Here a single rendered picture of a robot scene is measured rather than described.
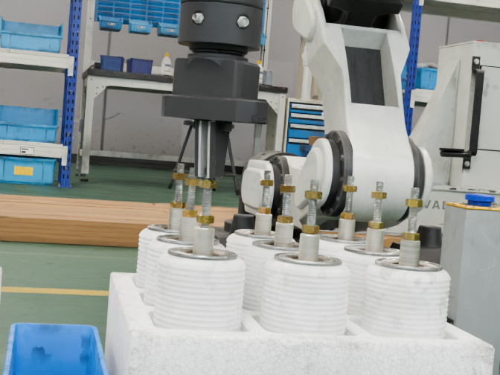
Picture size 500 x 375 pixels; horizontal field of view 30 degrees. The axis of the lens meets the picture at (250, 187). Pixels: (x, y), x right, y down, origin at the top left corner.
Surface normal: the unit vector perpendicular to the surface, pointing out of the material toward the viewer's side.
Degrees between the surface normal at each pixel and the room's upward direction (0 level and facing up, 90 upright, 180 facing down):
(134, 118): 90
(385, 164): 70
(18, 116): 86
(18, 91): 90
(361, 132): 51
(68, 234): 90
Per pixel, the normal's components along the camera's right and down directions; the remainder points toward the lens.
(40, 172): 0.23, 0.12
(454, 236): -0.98, -0.07
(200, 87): -0.50, 0.01
